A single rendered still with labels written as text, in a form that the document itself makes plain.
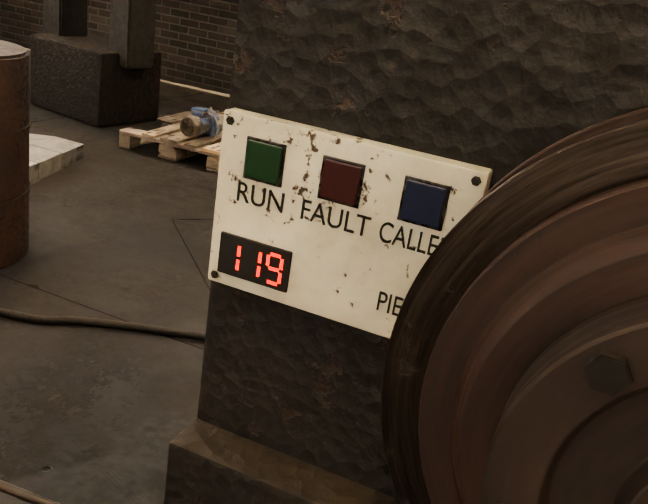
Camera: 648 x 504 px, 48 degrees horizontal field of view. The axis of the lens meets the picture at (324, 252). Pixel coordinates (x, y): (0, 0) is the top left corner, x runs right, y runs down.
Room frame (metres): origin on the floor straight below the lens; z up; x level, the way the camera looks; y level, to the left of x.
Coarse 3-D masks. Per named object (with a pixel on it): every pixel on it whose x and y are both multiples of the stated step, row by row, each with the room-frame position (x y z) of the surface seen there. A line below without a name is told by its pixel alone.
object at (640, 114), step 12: (612, 120) 0.52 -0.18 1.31; (624, 120) 0.52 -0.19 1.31; (636, 120) 0.51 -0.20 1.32; (576, 132) 0.53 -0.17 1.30; (588, 132) 0.52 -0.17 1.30; (552, 144) 0.54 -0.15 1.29; (564, 144) 0.53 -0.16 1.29; (540, 156) 0.53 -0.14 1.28; (516, 168) 0.54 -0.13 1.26; (504, 180) 0.54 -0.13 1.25
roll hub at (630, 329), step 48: (576, 336) 0.40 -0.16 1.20; (624, 336) 0.37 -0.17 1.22; (528, 384) 0.38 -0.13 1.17; (576, 384) 0.37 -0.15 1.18; (528, 432) 0.38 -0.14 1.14; (576, 432) 0.38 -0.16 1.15; (624, 432) 0.37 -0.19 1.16; (528, 480) 0.37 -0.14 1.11; (576, 480) 0.37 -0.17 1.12; (624, 480) 0.37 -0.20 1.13
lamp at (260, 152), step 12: (252, 144) 0.68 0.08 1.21; (264, 144) 0.68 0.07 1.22; (252, 156) 0.68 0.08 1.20; (264, 156) 0.68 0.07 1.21; (276, 156) 0.67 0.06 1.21; (252, 168) 0.68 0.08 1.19; (264, 168) 0.68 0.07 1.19; (276, 168) 0.67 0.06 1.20; (264, 180) 0.68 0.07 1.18; (276, 180) 0.67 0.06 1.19
